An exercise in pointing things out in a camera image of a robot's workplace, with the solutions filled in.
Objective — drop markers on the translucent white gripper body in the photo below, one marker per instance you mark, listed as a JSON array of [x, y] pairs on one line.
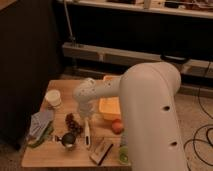
[[85, 109]]

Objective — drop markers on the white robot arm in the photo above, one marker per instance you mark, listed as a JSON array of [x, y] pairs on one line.
[[146, 96]]

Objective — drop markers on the yellow plastic tray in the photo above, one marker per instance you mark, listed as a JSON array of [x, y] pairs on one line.
[[109, 106]]

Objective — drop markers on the wooden block brush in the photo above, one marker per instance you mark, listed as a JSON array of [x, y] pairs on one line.
[[101, 151]]

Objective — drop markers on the brown pine cone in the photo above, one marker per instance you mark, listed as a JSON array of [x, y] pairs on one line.
[[73, 125]]

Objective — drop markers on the orange fruit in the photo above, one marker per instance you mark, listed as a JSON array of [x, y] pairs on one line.
[[117, 126]]

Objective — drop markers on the white paper cup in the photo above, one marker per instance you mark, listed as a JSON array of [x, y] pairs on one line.
[[53, 97]]

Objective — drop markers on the black metal measuring cup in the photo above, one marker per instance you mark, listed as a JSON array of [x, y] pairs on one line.
[[67, 140]]

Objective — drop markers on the grey folded cloth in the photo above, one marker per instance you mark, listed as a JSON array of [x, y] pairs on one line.
[[39, 122]]

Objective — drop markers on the green small cup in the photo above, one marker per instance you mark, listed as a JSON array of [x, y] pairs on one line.
[[123, 155]]

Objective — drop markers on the grey metal floor rail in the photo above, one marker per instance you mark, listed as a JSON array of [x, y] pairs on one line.
[[127, 58]]

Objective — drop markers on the white wall shelf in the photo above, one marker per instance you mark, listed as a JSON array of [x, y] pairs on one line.
[[148, 6]]

